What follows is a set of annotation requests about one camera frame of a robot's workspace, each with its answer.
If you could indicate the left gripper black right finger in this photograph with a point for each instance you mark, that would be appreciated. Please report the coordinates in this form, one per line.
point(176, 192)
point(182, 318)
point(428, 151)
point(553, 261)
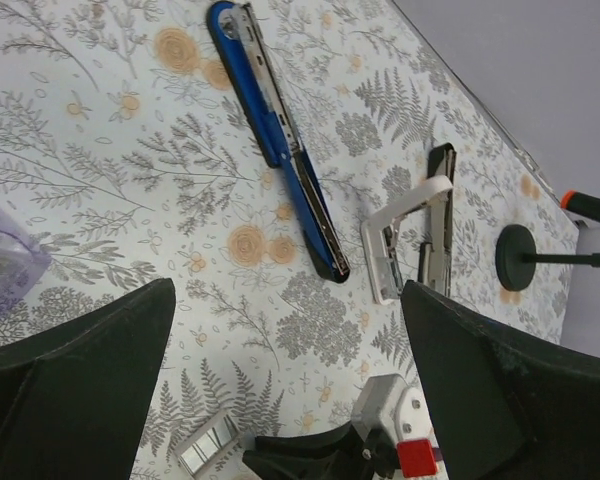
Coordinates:
point(504, 404)

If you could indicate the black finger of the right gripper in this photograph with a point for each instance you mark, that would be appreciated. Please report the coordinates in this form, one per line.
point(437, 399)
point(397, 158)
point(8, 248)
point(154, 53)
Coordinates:
point(338, 454)

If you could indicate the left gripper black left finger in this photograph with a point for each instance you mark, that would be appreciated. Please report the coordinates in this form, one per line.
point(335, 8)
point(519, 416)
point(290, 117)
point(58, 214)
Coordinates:
point(74, 398)

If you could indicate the grey staple strip stack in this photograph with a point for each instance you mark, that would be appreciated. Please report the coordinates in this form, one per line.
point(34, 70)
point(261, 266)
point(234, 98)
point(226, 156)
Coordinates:
point(212, 440)

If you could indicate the purple stapler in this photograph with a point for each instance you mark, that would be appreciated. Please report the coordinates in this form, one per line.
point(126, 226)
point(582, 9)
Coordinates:
point(22, 263)

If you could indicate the white stapler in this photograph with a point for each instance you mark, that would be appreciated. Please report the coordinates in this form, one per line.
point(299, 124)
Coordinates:
point(380, 234)

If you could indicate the blue stapler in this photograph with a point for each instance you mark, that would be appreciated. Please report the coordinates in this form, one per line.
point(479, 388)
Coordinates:
point(238, 39)

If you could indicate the floral table mat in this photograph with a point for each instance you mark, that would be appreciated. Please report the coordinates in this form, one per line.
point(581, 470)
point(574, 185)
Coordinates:
point(125, 152)

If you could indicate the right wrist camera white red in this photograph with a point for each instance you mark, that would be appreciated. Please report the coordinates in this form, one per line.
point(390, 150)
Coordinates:
point(393, 421)

